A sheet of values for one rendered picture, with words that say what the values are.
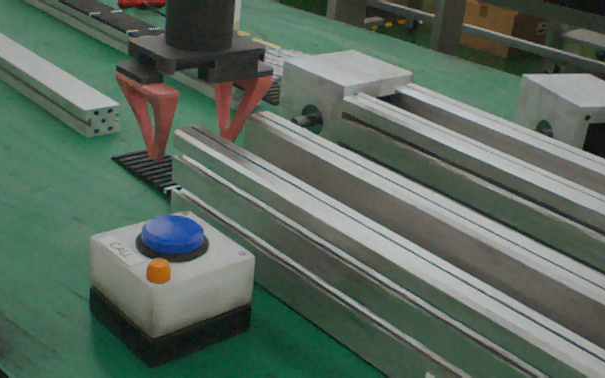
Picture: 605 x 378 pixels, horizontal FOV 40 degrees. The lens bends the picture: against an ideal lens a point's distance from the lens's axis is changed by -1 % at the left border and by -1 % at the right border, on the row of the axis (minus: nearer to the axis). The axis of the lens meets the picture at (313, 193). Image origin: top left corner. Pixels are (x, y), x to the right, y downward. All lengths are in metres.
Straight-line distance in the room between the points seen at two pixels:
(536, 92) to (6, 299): 0.56
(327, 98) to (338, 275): 0.29
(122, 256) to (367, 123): 0.33
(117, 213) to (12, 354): 0.21
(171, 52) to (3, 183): 0.20
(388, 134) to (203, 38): 0.20
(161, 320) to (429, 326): 0.16
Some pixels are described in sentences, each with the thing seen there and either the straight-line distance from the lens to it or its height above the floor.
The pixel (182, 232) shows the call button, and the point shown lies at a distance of 0.54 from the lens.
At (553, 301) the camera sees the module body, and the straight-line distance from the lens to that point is 0.54.
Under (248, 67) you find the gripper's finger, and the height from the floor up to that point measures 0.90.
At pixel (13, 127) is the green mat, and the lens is 0.91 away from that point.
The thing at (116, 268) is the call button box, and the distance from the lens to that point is 0.54.
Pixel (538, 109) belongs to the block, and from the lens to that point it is 0.90.
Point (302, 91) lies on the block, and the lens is 0.83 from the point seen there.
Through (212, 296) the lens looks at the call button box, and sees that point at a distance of 0.54.
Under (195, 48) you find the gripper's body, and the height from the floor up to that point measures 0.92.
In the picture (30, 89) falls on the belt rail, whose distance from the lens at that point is 0.99.
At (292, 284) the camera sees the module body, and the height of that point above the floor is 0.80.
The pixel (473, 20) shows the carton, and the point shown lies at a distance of 4.70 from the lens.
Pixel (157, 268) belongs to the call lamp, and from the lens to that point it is 0.51.
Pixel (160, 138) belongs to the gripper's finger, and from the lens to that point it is 0.71.
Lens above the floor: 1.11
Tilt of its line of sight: 25 degrees down
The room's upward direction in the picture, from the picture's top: 7 degrees clockwise
